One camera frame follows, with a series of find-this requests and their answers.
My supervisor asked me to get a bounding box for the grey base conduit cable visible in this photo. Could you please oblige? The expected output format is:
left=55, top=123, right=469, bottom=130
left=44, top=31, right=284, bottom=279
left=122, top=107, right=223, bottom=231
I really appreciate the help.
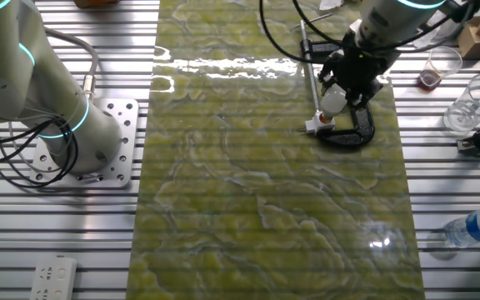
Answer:
left=42, top=27, right=99, bottom=101

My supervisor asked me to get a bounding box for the clear empty plastic cup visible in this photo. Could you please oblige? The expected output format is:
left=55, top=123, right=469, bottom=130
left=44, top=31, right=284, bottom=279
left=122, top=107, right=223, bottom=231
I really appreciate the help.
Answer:
left=442, top=72, right=480, bottom=137

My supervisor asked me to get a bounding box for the green marble pattern mat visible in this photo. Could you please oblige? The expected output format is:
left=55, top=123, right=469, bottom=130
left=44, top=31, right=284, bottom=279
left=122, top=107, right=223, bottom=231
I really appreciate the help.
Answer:
left=125, top=0, right=427, bottom=300

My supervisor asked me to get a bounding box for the white plug-in lamp socket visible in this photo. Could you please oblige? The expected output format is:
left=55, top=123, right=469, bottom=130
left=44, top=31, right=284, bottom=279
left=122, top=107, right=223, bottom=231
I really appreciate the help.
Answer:
left=298, top=108, right=337, bottom=135

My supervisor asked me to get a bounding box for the clear cup with brown liquid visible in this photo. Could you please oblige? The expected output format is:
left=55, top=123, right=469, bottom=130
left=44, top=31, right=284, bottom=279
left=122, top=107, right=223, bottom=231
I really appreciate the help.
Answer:
left=417, top=45, right=463, bottom=91

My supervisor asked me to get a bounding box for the black C-clamp with steel screw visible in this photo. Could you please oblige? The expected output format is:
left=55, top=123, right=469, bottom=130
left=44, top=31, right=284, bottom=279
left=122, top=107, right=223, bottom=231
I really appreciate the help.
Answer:
left=293, top=12, right=377, bottom=147

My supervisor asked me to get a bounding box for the white crumpled tissue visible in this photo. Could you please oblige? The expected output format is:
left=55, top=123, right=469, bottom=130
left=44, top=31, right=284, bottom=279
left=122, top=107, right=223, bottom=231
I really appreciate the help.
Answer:
left=318, top=0, right=345, bottom=11

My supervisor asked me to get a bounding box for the white power strip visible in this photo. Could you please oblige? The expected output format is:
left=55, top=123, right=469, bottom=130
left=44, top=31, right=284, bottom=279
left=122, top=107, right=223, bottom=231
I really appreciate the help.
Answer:
left=29, top=254, right=78, bottom=300

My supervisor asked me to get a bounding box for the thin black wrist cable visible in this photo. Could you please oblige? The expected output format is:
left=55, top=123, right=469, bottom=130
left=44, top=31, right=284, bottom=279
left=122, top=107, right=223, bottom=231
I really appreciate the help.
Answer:
left=292, top=0, right=458, bottom=53

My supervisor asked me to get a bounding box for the small cardboard box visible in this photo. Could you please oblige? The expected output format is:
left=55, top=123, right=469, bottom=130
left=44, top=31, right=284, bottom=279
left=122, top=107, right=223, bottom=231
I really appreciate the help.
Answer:
left=458, top=24, right=480, bottom=59

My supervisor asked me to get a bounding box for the white LED light bulb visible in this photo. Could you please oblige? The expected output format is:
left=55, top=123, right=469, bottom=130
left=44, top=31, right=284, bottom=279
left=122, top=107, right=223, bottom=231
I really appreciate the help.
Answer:
left=319, top=82, right=348, bottom=122

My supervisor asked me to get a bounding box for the clear water bottle blue label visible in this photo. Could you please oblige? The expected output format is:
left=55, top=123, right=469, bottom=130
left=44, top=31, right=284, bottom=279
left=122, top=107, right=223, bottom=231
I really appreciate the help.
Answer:
left=442, top=206, right=480, bottom=250

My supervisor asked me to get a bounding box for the thick wrist cable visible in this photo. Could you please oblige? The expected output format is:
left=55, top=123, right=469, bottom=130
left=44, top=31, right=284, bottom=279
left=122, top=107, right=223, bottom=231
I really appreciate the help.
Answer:
left=258, top=0, right=328, bottom=66

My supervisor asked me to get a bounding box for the black base cable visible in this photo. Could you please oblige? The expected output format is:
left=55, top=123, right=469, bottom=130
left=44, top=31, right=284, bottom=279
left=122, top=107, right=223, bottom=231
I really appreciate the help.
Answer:
left=0, top=117, right=79, bottom=189

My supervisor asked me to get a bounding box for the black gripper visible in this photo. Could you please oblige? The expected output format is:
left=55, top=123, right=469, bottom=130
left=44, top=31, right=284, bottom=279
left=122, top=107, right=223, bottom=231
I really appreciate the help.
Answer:
left=317, top=43, right=391, bottom=109

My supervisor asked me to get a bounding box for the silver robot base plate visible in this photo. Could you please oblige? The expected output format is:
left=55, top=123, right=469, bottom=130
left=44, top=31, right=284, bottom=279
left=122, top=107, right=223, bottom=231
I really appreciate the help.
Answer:
left=29, top=97, right=140, bottom=189

